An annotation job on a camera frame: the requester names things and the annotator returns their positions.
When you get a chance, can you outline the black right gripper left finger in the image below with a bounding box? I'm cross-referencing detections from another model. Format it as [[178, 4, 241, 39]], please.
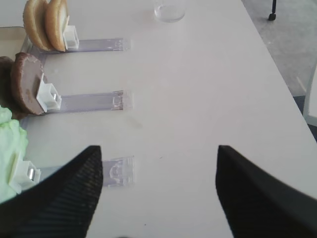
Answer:
[[0, 145, 103, 238]]

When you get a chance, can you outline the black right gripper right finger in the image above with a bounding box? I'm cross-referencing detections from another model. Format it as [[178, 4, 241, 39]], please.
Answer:
[[215, 145, 317, 238]]

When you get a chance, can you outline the green lettuce leaf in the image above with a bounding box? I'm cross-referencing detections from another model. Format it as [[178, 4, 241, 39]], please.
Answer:
[[0, 107, 28, 202]]

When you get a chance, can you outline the brown meat patty front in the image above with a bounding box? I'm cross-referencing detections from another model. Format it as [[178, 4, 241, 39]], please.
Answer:
[[10, 52, 44, 116]]

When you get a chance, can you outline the brown meat patty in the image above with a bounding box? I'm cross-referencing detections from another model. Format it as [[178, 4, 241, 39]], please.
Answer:
[[0, 56, 28, 120], [10, 52, 44, 116]]

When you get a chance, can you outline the brown meat patty back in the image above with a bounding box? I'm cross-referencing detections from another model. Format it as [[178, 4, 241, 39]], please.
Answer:
[[0, 56, 28, 120]]

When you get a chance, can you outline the tan bun slice inner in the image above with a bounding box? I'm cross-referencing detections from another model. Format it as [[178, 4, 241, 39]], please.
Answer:
[[45, 0, 69, 52]]

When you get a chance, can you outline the tan bun slice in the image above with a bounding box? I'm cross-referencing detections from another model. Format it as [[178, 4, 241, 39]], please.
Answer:
[[23, 0, 54, 51], [45, 0, 69, 52]]

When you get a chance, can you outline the tan bun slice outer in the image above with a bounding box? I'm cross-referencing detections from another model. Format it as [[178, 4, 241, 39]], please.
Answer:
[[23, 0, 54, 51]]

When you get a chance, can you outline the clear glass cup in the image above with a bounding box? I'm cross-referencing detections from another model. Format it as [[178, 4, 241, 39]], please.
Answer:
[[153, 0, 187, 22]]

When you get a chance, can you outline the clear rail lettuce holder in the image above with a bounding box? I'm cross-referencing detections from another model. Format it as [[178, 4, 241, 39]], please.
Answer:
[[8, 156, 135, 194]]

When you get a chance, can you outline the clear rail patty holder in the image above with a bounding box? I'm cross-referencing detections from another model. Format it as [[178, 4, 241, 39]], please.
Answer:
[[36, 74, 133, 114]]

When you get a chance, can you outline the clear rail bun holder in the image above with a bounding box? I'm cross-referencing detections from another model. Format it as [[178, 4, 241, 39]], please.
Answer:
[[21, 25, 131, 55]]

